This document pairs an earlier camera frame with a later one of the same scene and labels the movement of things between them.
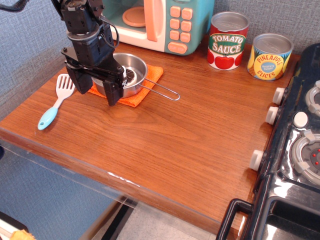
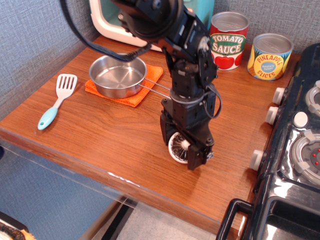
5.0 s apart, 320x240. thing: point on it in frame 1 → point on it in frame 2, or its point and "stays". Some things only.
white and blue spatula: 64,86 stays
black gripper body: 93,52 → 191,111
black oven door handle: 235,204 stays
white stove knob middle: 271,115 stays
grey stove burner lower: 305,156 stays
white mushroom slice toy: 130,76 → 178,148
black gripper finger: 114,91 → 197,156
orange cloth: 134,98 stays
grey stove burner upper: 312,98 stays
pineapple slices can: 269,56 stays
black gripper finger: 82,80 → 168,127
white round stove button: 300,119 stays
